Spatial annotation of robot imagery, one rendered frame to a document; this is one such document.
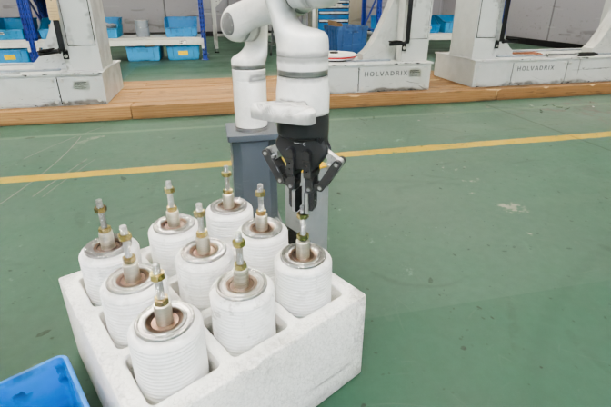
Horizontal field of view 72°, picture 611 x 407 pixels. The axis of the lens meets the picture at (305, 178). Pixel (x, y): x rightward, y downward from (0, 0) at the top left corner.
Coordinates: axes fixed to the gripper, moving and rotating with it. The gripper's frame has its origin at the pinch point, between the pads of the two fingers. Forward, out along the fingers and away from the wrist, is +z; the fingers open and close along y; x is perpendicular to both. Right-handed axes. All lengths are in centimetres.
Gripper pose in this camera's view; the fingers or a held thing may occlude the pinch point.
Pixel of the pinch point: (303, 200)
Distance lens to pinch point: 65.0
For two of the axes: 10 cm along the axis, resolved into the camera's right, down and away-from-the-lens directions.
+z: 0.0, 9.2, 3.9
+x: -4.3, 3.5, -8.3
